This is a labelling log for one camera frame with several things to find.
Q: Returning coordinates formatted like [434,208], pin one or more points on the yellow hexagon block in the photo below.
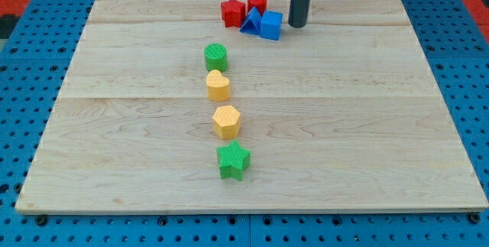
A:
[226,122]

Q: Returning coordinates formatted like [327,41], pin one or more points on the yellow heart block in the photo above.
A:
[218,86]

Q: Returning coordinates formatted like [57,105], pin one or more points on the green star block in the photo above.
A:
[233,161]

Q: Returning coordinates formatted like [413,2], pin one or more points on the green cylinder block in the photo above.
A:
[216,57]

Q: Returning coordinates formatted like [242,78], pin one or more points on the blue triangle block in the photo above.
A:
[252,22]

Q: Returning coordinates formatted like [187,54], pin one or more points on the blue cube block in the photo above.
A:
[271,25]

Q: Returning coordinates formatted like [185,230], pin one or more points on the wooden board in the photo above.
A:
[341,116]

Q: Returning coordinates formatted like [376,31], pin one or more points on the red star block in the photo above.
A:
[233,13]

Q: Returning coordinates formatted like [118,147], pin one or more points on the red cylinder block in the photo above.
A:
[260,5]

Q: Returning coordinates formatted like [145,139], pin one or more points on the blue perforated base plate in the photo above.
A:
[34,63]

